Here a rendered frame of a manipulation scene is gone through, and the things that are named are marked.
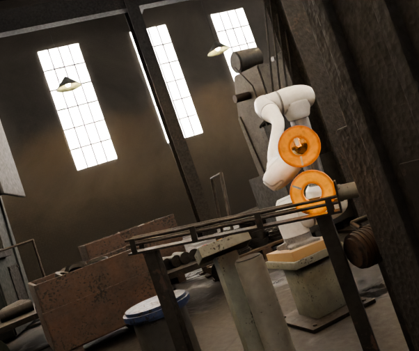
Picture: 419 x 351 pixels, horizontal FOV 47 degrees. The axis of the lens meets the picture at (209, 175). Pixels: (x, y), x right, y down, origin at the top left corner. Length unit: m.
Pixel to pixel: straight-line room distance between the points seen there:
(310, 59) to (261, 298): 3.36
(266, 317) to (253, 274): 0.18
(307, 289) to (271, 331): 0.64
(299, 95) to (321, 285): 1.01
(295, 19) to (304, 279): 3.10
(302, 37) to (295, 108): 2.48
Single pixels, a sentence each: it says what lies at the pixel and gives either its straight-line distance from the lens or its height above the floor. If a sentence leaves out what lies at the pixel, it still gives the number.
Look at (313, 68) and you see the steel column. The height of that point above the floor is 1.65.
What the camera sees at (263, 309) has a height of 0.31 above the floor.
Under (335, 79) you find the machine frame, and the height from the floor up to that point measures 1.00.
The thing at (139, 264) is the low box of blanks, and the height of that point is 0.49.
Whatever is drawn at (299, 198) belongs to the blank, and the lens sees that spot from 1.68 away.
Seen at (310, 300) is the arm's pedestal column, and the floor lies 0.12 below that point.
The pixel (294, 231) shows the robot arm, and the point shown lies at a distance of 2.60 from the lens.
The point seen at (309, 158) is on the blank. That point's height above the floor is 0.82.
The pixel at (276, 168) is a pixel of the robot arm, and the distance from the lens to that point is 2.08.
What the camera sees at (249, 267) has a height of 0.49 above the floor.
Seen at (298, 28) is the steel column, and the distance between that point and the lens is 5.03.
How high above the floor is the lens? 0.82
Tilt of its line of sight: 2 degrees up
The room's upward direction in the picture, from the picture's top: 19 degrees counter-clockwise
